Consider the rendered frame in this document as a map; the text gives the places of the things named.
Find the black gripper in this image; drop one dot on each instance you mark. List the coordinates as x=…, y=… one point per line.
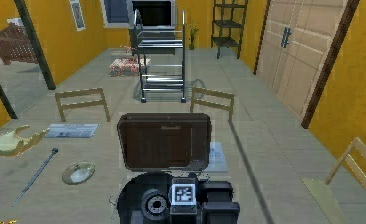
x=154, y=204

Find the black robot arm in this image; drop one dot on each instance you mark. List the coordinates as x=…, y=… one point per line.
x=204, y=201

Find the pale blue paper sheet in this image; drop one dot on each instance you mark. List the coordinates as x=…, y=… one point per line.
x=217, y=156

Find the pale green round dish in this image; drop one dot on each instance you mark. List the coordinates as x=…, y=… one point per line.
x=78, y=172

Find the grey newspaper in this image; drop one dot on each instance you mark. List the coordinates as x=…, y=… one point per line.
x=72, y=130

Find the wooden chair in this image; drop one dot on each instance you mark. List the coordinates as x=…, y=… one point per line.
x=212, y=101
x=354, y=165
x=81, y=104

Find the grey thin rod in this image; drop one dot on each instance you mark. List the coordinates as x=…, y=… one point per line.
x=36, y=175

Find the red patterned floor cushion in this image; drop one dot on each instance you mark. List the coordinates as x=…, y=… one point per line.
x=127, y=66

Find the metal rolling shelf cart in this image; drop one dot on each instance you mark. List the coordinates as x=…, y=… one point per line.
x=162, y=60

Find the green house plant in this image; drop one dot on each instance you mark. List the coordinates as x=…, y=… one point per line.
x=192, y=36

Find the black television set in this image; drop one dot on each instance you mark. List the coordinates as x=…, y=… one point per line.
x=153, y=13

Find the dark open shelf unit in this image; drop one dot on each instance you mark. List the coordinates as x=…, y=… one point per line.
x=228, y=28

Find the beige panelled room door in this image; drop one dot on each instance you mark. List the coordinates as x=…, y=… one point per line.
x=299, y=53

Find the brown slatted bench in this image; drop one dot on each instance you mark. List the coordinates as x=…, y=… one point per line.
x=14, y=45

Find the window with white frame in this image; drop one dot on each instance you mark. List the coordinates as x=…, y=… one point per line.
x=115, y=12

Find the framed wall picture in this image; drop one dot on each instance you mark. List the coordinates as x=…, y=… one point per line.
x=77, y=15

